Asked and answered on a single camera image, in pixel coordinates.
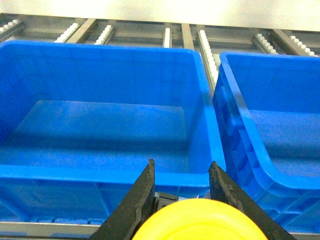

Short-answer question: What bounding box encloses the metal roller conveyor rack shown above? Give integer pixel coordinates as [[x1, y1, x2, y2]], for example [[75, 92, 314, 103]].
[[0, 15, 320, 240]]

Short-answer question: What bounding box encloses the yellow mushroom push button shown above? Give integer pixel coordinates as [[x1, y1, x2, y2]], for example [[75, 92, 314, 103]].
[[133, 198, 267, 240]]

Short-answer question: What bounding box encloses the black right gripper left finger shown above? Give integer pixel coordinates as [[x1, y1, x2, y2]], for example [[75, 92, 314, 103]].
[[89, 159, 155, 240]]

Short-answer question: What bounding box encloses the blue plastic box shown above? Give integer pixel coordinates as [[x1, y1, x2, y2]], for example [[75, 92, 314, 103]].
[[212, 51, 320, 234], [0, 41, 226, 224]]

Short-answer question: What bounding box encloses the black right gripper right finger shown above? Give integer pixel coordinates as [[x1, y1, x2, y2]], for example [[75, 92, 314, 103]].
[[208, 161, 295, 240]]

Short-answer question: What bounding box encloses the blue plastic box left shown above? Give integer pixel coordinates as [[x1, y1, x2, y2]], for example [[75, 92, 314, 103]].
[[0, 41, 226, 224]]

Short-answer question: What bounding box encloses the blue plastic box right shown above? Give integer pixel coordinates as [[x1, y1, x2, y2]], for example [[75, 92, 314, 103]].
[[212, 51, 320, 234]]

